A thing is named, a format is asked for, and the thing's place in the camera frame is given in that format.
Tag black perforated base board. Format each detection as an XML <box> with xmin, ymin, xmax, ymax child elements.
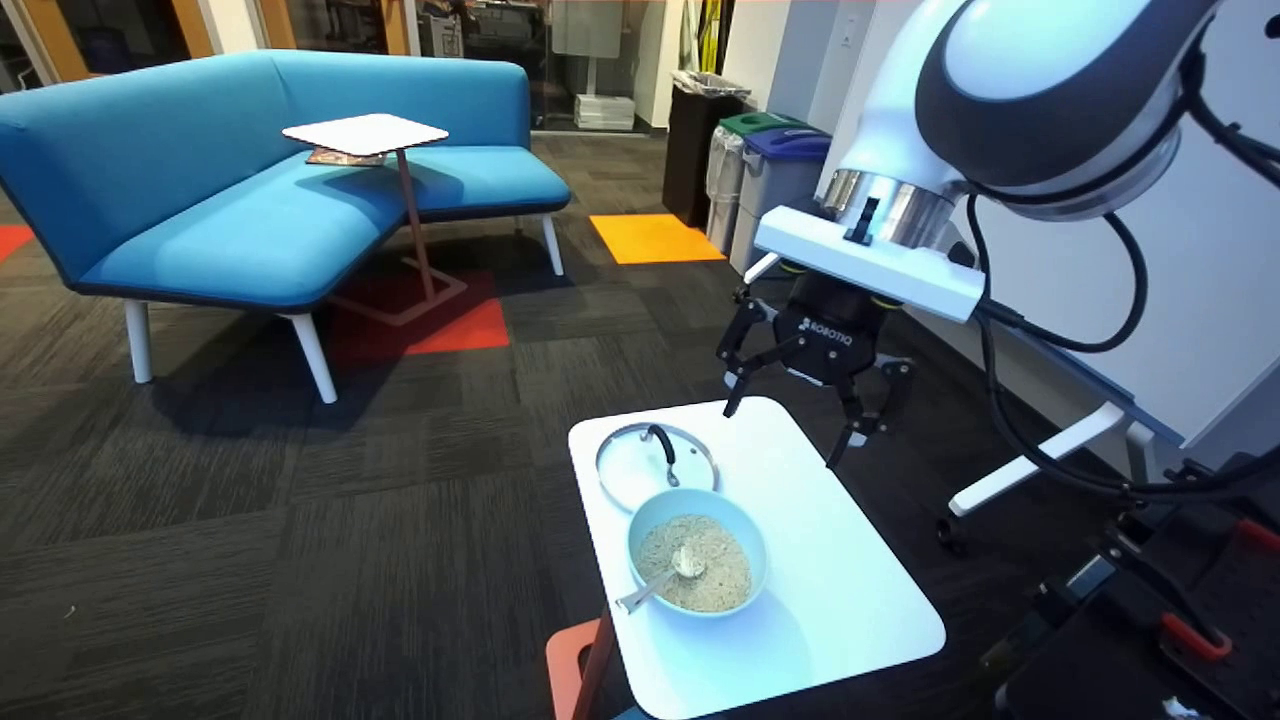
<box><xmin>983</xmin><ymin>506</ymin><xmax>1280</xmax><ymax>720</ymax></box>

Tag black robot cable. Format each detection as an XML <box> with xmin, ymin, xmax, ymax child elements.
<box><xmin>960</xmin><ymin>54</ymin><xmax>1280</xmax><ymax>506</ymax></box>

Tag white side table brown frame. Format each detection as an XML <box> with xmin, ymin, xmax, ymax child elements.
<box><xmin>282</xmin><ymin>110</ymin><xmax>471</xmax><ymax>332</ymax></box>

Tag white spoon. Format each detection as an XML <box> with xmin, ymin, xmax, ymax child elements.
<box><xmin>612</xmin><ymin>538</ymin><xmax>711</xmax><ymax>620</ymax></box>

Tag white box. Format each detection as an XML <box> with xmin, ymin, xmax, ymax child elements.
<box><xmin>573</xmin><ymin>90</ymin><xmax>639</xmax><ymax>138</ymax></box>

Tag white side table red base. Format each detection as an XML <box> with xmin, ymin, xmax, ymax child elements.
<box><xmin>539</xmin><ymin>391</ymin><xmax>951</xmax><ymax>720</ymax></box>

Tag grey bin green lid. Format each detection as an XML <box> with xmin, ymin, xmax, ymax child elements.
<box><xmin>701</xmin><ymin>110</ymin><xmax>813</xmax><ymax>253</ymax></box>

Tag beige grains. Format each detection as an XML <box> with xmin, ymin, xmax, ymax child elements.
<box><xmin>636</xmin><ymin>514</ymin><xmax>760</xmax><ymax>615</ymax></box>

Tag white partition board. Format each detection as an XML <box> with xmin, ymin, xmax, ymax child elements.
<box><xmin>941</xmin><ymin>54</ymin><xmax>1280</xmax><ymax>525</ymax></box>

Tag black trash bin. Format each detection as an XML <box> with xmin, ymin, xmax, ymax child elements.
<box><xmin>661</xmin><ymin>74</ymin><xmax>757</xmax><ymax>233</ymax></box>

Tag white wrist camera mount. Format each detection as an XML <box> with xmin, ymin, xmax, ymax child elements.
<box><xmin>753</xmin><ymin>202</ymin><xmax>991</xmax><ymax>330</ymax></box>

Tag red handled clamp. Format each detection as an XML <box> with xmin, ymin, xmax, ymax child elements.
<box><xmin>1155</xmin><ymin>608</ymin><xmax>1235</xmax><ymax>670</ymax></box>
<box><xmin>1232</xmin><ymin>514</ymin><xmax>1280</xmax><ymax>564</ymax></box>

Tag glass pot lid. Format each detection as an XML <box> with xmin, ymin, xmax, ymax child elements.
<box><xmin>593</xmin><ymin>420</ymin><xmax>723</xmax><ymax>519</ymax></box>

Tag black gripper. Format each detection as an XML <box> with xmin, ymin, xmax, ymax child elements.
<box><xmin>715</xmin><ymin>281</ymin><xmax>919</xmax><ymax>464</ymax></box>

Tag light blue bowl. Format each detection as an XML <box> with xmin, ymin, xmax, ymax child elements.
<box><xmin>625</xmin><ymin>483</ymin><xmax>771</xmax><ymax>623</ymax></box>

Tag grey bin blue lid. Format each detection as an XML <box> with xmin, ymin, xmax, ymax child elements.
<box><xmin>727</xmin><ymin>126</ymin><xmax>832</xmax><ymax>275</ymax></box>

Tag blue sofa white legs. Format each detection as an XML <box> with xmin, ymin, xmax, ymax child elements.
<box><xmin>0</xmin><ymin>50</ymin><xmax>575</xmax><ymax>414</ymax></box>

